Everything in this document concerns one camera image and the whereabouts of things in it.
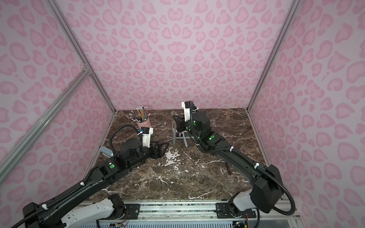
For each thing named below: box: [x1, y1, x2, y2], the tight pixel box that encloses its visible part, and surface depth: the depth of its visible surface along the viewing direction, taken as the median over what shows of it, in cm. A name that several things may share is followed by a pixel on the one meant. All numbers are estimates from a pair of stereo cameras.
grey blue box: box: [100, 146, 114, 159], surface depth 93 cm
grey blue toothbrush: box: [181, 131, 188, 148], surface depth 100 cm
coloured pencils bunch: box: [128, 105, 148, 123], surface depth 103 cm
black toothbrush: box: [222, 160, 232, 176], surface depth 89 cm
